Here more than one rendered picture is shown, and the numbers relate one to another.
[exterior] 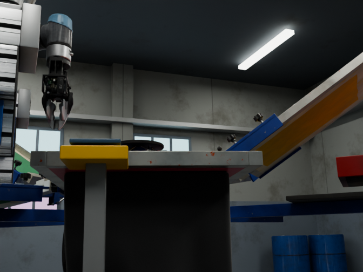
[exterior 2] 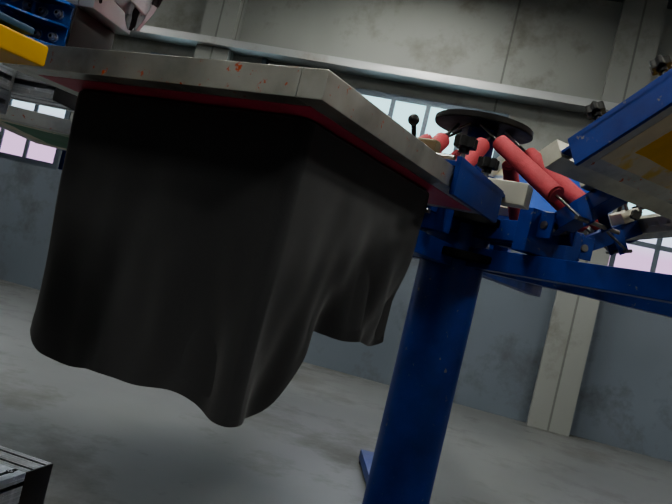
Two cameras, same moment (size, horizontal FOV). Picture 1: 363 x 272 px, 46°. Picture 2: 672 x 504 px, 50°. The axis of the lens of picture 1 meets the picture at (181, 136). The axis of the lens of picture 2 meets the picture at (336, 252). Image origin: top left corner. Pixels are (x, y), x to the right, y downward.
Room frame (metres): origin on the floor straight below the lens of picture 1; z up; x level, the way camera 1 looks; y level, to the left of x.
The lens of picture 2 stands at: (0.42, -0.75, 0.76)
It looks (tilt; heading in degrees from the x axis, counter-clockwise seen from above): 2 degrees up; 35
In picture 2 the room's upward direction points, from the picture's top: 13 degrees clockwise
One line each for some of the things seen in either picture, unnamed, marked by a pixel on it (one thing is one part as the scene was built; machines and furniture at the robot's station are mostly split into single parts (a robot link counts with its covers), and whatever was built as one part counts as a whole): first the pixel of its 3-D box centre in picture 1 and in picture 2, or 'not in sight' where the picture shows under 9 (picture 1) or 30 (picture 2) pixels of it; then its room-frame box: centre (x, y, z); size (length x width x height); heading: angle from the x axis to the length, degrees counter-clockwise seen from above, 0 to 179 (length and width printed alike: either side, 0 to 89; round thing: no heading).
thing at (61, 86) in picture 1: (57, 79); not in sight; (1.21, 0.37, 1.25); 0.09 x 0.08 x 0.12; 7
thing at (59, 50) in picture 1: (59, 56); not in sight; (1.22, 0.37, 1.33); 0.08 x 0.08 x 0.05
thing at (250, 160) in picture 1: (144, 179); (288, 142); (1.44, 0.13, 0.97); 0.79 x 0.58 x 0.04; 7
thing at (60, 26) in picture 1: (59, 33); not in sight; (1.22, 0.38, 1.41); 0.09 x 0.08 x 0.11; 71
